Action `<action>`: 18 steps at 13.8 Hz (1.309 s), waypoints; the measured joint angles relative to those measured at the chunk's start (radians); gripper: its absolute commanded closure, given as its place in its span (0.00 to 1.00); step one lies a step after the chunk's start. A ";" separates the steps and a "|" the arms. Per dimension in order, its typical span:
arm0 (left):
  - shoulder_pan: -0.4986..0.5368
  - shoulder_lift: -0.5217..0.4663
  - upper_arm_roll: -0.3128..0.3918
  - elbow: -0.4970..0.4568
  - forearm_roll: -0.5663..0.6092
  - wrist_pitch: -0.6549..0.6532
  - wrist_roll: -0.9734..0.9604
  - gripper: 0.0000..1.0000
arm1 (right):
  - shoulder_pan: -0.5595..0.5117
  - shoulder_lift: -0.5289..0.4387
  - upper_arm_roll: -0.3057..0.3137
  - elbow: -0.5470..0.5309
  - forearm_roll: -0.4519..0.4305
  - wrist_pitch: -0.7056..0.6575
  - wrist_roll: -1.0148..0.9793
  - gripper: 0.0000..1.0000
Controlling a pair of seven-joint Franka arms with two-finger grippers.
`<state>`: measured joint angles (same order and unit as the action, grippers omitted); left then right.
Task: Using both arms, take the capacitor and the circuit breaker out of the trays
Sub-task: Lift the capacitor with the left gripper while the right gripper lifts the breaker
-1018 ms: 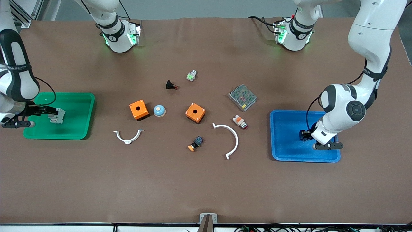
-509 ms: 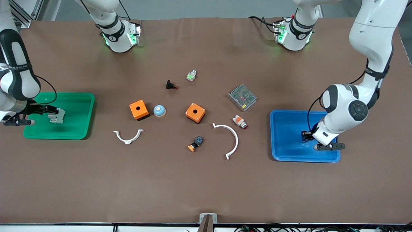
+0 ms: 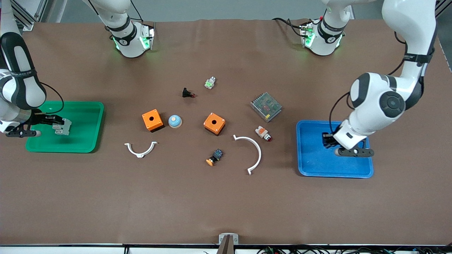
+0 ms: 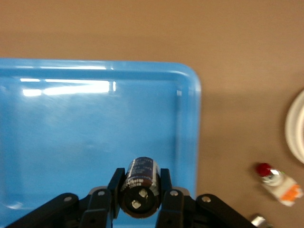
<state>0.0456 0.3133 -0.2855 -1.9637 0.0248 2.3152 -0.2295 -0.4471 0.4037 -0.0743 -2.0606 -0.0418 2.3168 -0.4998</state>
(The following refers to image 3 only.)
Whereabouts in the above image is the grey red circuit breaker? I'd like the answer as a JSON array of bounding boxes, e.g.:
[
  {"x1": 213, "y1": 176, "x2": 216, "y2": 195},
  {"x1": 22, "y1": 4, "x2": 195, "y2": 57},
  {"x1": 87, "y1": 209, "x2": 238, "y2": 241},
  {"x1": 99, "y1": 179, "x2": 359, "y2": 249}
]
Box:
[{"x1": 52, "y1": 118, "x2": 72, "y2": 136}]

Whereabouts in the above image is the blue plastic tray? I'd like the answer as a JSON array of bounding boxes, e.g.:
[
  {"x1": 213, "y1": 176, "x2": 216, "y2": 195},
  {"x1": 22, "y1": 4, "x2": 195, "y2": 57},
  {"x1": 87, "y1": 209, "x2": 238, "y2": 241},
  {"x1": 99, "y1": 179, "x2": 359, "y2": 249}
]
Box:
[{"x1": 296, "y1": 120, "x2": 374, "y2": 179}]

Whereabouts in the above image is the green plastic tray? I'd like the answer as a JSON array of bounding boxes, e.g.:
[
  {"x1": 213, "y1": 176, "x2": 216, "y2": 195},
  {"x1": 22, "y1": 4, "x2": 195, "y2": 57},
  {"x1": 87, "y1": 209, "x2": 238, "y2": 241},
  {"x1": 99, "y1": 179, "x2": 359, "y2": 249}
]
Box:
[{"x1": 25, "y1": 101, "x2": 105, "y2": 153}]

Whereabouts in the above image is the red-tipped indicator light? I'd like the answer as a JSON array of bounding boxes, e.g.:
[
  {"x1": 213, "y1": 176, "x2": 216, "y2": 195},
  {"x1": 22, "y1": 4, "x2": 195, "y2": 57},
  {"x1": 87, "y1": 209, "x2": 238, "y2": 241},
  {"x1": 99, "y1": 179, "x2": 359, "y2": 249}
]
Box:
[{"x1": 255, "y1": 126, "x2": 272, "y2": 142}]

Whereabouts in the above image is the large white pipe clamp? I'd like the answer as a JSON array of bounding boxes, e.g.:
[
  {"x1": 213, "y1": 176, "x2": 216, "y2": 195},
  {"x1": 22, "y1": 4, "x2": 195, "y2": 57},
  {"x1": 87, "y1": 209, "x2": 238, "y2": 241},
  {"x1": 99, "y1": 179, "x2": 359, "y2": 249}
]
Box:
[{"x1": 233, "y1": 135, "x2": 262, "y2": 176}]

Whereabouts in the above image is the metal mesh power supply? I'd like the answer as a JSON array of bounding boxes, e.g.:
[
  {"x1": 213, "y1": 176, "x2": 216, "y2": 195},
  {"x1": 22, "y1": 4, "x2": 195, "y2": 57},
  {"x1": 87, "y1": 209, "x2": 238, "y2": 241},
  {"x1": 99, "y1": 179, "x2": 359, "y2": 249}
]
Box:
[{"x1": 250, "y1": 92, "x2": 283, "y2": 123}]

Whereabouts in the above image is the small white pipe clamp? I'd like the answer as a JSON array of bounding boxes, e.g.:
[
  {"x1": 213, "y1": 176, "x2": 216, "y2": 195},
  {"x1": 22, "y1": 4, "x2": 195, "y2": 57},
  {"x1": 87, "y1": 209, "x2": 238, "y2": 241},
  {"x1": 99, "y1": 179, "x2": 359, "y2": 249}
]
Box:
[{"x1": 124, "y1": 141, "x2": 158, "y2": 158}]

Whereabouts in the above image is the orange button box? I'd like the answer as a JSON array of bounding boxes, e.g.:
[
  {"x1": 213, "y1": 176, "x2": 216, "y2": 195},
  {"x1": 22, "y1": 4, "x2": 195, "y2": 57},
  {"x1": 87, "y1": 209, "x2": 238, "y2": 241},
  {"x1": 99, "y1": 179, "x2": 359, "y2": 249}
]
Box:
[
  {"x1": 203, "y1": 113, "x2": 226, "y2": 136},
  {"x1": 142, "y1": 109, "x2": 165, "y2": 133}
]

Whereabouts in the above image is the yellow pushbutton blue black block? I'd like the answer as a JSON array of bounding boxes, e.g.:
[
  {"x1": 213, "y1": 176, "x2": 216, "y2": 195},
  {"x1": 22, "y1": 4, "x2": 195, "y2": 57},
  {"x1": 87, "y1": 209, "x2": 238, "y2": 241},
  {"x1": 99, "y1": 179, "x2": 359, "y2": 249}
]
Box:
[{"x1": 206, "y1": 149, "x2": 224, "y2": 167}]

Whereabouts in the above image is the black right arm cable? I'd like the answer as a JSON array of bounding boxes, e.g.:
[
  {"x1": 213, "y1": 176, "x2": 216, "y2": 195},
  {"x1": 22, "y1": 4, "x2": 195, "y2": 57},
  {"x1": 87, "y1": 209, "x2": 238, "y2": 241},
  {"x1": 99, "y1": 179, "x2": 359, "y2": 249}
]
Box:
[{"x1": 38, "y1": 82, "x2": 65, "y2": 114}]

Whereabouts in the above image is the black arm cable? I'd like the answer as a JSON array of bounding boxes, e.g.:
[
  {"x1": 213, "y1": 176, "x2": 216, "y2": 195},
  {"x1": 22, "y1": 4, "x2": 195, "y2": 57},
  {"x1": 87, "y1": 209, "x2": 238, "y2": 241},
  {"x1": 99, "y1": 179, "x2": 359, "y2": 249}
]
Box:
[
  {"x1": 38, "y1": 82, "x2": 65, "y2": 114},
  {"x1": 329, "y1": 31, "x2": 437, "y2": 135}
]

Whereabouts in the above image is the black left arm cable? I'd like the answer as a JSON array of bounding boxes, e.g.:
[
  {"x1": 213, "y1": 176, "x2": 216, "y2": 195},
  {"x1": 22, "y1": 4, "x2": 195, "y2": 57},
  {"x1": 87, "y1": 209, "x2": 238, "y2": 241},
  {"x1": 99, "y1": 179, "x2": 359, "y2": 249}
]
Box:
[{"x1": 329, "y1": 31, "x2": 437, "y2": 135}]

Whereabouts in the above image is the aluminium frame profile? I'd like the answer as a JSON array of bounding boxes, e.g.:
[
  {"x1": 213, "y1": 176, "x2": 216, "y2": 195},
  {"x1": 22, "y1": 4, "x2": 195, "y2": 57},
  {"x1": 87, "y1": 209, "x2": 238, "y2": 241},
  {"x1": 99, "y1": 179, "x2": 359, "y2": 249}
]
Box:
[{"x1": 11, "y1": 0, "x2": 48, "y2": 31}]

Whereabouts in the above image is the black cable bundle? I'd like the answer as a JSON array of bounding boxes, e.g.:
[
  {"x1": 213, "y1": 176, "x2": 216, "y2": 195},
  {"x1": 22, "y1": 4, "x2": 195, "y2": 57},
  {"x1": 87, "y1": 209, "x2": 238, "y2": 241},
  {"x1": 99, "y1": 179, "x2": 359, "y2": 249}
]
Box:
[{"x1": 258, "y1": 245, "x2": 452, "y2": 254}]

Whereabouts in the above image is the black left base cable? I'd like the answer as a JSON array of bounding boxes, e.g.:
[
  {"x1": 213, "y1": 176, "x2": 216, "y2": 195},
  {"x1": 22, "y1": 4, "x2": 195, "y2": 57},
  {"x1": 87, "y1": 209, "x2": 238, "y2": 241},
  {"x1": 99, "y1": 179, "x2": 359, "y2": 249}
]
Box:
[{"x1": 272, "y1": 16, "x2": 320, "y2": 38}]

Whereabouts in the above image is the black base cable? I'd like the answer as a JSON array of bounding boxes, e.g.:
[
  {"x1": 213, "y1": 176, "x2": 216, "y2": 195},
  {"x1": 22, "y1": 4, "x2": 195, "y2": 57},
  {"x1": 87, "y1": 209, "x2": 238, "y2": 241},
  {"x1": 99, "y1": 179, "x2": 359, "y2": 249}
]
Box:
[
  {"x1": 272, "y1": 16, "x2": 320, "y2": 38},
  {"x1": 128, "y1": 0, "x2": 144, "y2": 22}
]

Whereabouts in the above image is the black right base cable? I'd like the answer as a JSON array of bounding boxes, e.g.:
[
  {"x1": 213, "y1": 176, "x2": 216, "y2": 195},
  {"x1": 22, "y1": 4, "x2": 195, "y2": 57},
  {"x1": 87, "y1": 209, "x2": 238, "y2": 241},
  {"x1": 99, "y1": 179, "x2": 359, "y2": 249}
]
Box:
[{"x1": 128, "y1": 0, "x2": 144, "y2": 22}]

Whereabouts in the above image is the grey camera stand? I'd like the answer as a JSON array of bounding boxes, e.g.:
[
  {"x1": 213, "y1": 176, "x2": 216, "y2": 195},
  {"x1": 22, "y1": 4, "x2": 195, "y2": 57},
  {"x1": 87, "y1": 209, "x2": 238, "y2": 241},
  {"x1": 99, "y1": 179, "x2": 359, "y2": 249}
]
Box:
[{"x1": 216, "y1": 233, "x2": 239, "y2": 254}]

